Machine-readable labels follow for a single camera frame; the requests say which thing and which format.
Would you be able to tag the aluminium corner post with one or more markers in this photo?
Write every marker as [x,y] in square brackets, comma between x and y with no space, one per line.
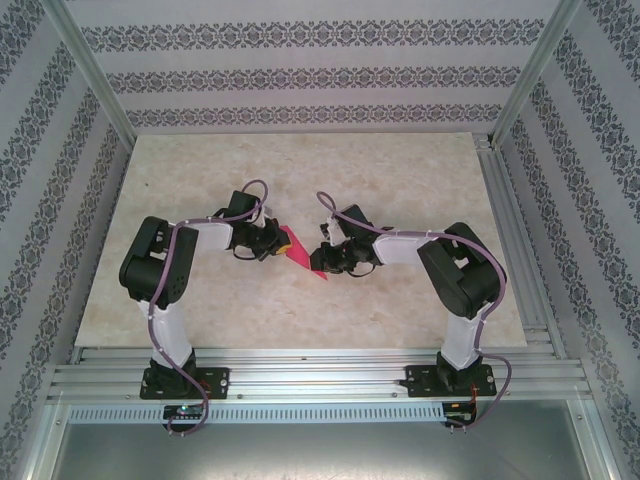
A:
[90,70]
[535,70]

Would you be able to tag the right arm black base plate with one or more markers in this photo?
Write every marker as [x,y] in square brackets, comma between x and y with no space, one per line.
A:
[417,380]

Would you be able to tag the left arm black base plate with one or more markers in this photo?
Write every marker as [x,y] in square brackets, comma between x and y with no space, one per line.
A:
[220,382]

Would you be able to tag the aluminium frame leg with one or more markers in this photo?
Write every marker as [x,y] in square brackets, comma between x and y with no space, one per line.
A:
[45,440]
[597,440]

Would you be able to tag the aluminium side rail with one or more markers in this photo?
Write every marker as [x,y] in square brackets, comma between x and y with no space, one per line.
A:
[520,250]
[102,250]

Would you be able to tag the grey sheet metal panel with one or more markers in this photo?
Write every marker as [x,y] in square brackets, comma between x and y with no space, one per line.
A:
[320,452]

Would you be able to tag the aluminium mounting rail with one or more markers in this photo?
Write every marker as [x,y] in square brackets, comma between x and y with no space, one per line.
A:
[320,375]

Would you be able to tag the pink paper sheet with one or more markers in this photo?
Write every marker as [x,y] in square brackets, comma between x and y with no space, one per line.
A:
[300,250]

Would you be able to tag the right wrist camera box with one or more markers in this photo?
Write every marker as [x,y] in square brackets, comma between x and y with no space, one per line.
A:
[332,229]

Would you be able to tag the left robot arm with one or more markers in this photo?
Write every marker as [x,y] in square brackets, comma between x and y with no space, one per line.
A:
[155,265]

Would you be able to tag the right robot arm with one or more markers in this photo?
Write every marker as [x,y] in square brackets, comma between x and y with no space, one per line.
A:
[460,275]

